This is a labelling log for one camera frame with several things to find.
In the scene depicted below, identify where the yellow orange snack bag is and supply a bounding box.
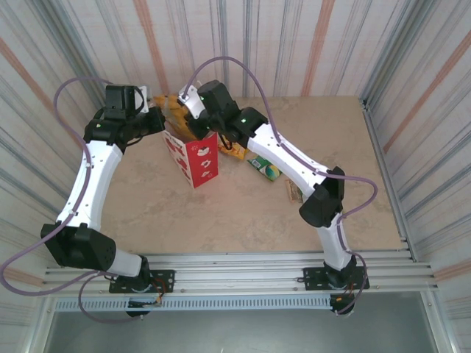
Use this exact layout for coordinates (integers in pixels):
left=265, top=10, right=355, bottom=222
left=152, top=93, right=194, bottom=143

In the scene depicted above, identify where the yellow corn chips bag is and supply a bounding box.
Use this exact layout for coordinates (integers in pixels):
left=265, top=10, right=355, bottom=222
left=217, top=134, right=247, bottom=161

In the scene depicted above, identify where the green snack bag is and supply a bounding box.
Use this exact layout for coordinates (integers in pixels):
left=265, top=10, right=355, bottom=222
left=247, top=154, right=283, bottom=182

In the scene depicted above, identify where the brown snack bar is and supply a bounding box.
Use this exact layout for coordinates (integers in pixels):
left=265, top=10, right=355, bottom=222
left=285, top=179, right=304, bottom=203

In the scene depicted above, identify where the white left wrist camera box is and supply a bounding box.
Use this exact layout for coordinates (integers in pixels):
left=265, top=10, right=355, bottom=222
left=132, top=85, right=151, bottom=114

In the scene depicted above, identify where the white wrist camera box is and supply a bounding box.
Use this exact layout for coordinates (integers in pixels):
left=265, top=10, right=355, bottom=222
left=178, top=85, right=205, bottom=121
left=132, top=85, right=151, bottom=114

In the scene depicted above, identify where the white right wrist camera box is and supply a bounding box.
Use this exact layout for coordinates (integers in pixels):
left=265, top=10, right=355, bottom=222
left=178, top=85, right=205, bottom=121

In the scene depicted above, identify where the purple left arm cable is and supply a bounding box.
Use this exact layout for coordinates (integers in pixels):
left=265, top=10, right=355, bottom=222
left=0, top=76, right=148, bottom=324

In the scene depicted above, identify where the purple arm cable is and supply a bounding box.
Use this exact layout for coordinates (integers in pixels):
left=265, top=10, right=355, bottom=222
left=0, top=76, right=148, bottom=324
left=185, top=55, right=379, bottom=316

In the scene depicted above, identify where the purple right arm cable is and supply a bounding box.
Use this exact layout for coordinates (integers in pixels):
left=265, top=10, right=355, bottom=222
left=185, top=55, right=379, bottom=316

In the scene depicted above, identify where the aluminium rail frame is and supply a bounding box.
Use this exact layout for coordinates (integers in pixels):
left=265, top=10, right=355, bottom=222
left=43, top=97, right=441, bottom=296

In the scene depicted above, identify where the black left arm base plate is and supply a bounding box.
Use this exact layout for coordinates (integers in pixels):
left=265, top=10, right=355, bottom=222
left=109, top=270, right=176, bottom=294

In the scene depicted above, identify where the grey slotted cable duct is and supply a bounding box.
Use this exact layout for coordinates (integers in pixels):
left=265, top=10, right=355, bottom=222
left=54, top=296, right=332, bottom=312

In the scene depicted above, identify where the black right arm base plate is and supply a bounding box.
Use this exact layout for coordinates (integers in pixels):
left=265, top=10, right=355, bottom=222
left=302, top=266, right=369, bottom=292

